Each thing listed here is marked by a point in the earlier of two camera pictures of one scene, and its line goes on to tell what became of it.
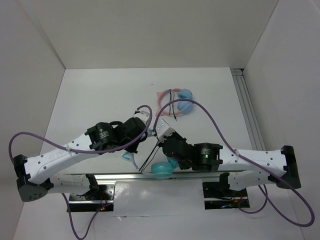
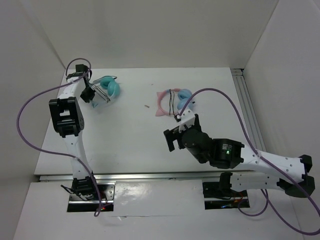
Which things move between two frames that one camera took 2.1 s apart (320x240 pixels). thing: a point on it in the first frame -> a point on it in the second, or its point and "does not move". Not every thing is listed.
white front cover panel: (161, 198) does not move
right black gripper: (176, 134) -> (171, 135)
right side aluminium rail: (245, 102) does not move
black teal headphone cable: (158, 143) -> (105, 76)
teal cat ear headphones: (161, 170) -> (110, 86)
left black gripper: (133, 149) -> (90, 95)
